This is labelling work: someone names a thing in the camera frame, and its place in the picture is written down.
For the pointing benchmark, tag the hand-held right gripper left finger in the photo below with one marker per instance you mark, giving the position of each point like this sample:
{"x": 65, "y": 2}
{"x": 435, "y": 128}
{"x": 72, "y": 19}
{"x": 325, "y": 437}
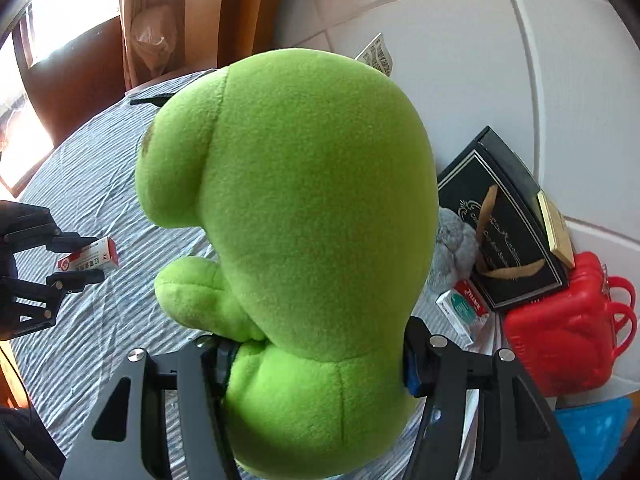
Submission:
{"x": 192, "y": 375}

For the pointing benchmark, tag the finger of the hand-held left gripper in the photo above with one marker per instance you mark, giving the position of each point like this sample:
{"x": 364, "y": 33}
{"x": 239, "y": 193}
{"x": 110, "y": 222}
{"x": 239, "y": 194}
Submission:
{"x": 70, "y": 243}
{"x": 80, "y": 279}

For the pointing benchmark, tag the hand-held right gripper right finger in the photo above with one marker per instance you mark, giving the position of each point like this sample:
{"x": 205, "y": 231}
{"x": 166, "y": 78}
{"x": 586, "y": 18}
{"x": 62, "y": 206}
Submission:
{"x": 412, "y": 375}

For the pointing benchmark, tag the red white medicine box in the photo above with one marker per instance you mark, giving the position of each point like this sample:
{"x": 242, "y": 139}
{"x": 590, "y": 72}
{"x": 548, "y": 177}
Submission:
{"x": 95, "y": 257}

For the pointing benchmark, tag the blue folding plastic crate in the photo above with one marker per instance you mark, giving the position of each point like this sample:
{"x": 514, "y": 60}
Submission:
{"x": 595, "y": 435}

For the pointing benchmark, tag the green plush toy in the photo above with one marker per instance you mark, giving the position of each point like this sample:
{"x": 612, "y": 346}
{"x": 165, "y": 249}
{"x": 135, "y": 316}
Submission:
{"x": 300, "y": 185}

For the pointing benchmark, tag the blue striped tablecloth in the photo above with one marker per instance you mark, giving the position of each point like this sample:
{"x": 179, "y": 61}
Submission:
{"x": 100, "y": 185}

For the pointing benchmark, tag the white teal medicine box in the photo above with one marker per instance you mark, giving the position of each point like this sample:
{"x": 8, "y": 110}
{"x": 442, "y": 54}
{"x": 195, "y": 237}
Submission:
{"x": 462, "y": 310}

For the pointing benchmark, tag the grey plush toy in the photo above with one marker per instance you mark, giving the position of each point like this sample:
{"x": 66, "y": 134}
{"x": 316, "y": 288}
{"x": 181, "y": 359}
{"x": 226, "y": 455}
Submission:
{"x": 452, "y": 250}

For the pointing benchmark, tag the dark wooden panel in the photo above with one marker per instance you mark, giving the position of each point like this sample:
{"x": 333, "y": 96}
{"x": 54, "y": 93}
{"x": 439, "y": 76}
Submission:
{"x": 75, "y": 75}

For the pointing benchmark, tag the red bear-embossed suitcase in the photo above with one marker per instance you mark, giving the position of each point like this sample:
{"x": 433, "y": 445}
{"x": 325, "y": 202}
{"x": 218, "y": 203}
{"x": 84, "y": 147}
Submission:
{"x": 560, "y": 340}

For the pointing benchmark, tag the black flat object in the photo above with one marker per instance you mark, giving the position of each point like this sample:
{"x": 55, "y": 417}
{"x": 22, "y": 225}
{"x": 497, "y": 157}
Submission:
{"x": 147, "y": 99}

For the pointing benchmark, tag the black gift box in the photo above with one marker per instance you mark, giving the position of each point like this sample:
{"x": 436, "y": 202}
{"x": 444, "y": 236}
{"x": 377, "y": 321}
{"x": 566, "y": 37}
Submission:
{"x": 500, "y": 200}

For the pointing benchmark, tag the translucent plastic bag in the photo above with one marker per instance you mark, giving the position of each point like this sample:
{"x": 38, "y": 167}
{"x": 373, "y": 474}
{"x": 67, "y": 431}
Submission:
{"x": 155, "y": 40}

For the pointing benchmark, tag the white printed leaflet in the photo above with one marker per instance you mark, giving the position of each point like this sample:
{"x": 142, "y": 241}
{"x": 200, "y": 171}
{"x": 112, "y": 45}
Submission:
{"x": 377, "y": 55}

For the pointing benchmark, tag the wooden arch frame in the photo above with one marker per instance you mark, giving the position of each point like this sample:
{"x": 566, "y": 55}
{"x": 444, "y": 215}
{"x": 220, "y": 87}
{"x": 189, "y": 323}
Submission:
{"x": 240, "y": 5}

